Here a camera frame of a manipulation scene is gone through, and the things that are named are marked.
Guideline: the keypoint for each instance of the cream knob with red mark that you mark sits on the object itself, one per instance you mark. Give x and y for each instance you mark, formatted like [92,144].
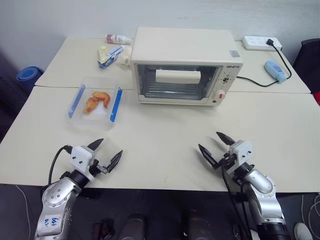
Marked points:
[218,95]

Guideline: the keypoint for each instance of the white power strip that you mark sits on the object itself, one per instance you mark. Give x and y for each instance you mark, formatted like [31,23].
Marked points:
[255,43]

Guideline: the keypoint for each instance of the light blue bottle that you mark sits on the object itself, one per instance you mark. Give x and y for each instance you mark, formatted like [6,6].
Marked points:
[275,70]

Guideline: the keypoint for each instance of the white shoe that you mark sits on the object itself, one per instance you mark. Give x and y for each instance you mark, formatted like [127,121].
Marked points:
[303,232]

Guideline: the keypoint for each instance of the blue and white toothpaste box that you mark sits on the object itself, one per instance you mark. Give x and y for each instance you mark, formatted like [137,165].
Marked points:
[110,57]

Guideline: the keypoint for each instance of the black chair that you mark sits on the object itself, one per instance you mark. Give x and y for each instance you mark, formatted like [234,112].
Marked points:
[308,58]

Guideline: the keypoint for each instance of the blue rolled mat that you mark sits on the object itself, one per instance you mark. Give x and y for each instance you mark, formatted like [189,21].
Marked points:
[28,73]

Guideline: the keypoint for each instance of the cream crumpled bag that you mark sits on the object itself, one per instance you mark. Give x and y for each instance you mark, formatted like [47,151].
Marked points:
[125,56]

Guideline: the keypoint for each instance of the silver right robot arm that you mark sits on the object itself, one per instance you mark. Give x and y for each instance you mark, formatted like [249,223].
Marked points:
[265,192]

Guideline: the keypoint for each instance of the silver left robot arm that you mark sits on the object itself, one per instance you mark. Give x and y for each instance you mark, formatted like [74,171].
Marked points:
[56,197]

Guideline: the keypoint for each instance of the dark rounded shape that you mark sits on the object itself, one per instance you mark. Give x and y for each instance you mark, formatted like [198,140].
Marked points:
[133,226]

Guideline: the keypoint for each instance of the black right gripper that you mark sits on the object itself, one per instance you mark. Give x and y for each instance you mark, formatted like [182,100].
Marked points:
[228,163]

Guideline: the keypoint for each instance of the red object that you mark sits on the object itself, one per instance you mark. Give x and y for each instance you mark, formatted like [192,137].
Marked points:
[317,98]

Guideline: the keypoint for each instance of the yellow packet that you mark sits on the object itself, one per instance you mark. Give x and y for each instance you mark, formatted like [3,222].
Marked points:
[102,50]

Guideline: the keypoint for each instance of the small bottle with red label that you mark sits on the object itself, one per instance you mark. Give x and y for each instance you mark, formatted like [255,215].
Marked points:
[116,38]

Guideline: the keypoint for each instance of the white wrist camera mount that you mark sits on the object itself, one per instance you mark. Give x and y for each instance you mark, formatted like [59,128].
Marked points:
[241,152]
[80,160]

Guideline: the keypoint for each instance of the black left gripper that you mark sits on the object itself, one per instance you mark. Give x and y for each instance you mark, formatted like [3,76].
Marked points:
[94,168]

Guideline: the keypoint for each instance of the orange fried chicken piece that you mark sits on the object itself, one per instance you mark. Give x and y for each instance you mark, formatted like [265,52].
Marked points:
[96,101]

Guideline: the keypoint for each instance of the cream toaster oven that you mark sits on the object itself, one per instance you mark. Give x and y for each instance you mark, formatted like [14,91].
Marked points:
[182,45]

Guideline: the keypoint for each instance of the black plug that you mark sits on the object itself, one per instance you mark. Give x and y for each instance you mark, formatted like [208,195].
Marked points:
[270,42]

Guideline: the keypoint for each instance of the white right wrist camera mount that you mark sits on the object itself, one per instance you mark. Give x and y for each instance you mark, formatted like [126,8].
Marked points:
[241,152]

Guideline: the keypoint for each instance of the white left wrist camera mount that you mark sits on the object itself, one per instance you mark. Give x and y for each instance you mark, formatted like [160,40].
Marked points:
[80,160]

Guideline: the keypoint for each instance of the clear container with blue clips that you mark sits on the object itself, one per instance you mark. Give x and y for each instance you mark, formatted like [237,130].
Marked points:
[100,120]

